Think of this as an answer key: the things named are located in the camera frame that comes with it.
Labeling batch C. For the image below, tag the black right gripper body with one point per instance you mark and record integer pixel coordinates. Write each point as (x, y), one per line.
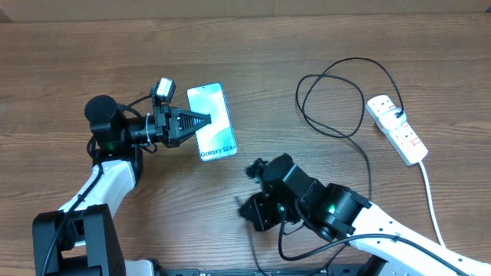
(269, 209)

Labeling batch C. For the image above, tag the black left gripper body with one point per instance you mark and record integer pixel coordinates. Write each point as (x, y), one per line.
(162, 123)

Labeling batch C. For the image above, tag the Galaxy S24 smartphone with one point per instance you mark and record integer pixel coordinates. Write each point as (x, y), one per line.
(216, 140)

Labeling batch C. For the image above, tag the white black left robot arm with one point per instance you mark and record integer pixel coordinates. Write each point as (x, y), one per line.
(80, 237)

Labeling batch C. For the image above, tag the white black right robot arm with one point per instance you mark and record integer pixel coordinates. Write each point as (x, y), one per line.
(341, 216)

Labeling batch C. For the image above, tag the white USB charger plug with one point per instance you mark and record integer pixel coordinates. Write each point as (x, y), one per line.
(391, 120)

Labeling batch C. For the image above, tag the white power strip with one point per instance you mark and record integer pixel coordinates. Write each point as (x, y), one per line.
(404, 139)

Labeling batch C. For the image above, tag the cardboard backdrop panel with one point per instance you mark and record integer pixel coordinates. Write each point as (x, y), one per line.
(102, 10)

